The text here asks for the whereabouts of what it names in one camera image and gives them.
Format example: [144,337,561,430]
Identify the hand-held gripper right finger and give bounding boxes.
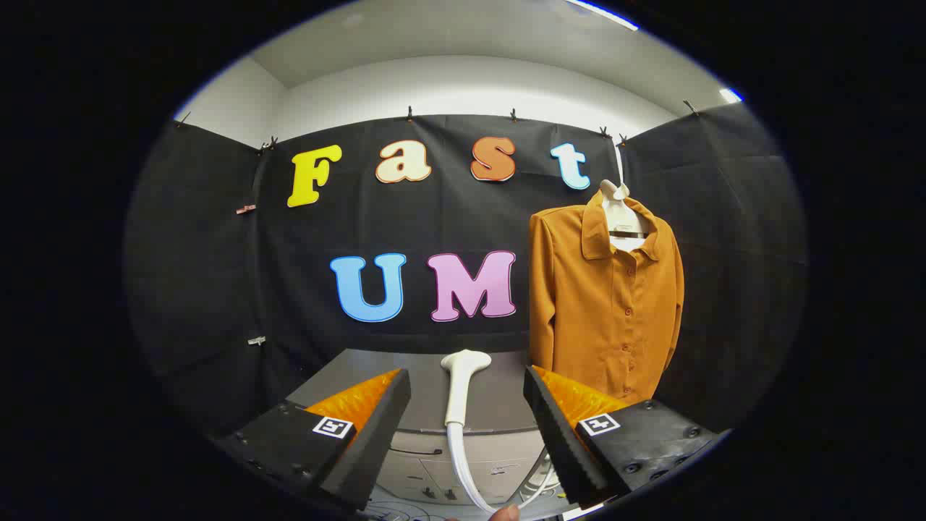
[523,365,731,511]

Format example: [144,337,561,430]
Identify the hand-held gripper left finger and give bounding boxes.
[212,368,412,513]

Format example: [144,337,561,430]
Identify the white garment steamer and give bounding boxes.
[440,350,558,516]

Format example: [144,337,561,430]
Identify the orange button shirt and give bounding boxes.
[528,190,685,406]

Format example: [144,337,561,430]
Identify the white clothes hanger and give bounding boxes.
[599,141,648,240]

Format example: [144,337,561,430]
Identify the grey cabinet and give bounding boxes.
[287,349,561,507]

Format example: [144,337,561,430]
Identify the black backdrop cloth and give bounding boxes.
[124,101,807,464]

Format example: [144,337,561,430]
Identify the long ceiling light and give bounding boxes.
[564,0,640,31]

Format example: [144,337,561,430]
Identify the tangle of thin cables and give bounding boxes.
[362,485,464,521]

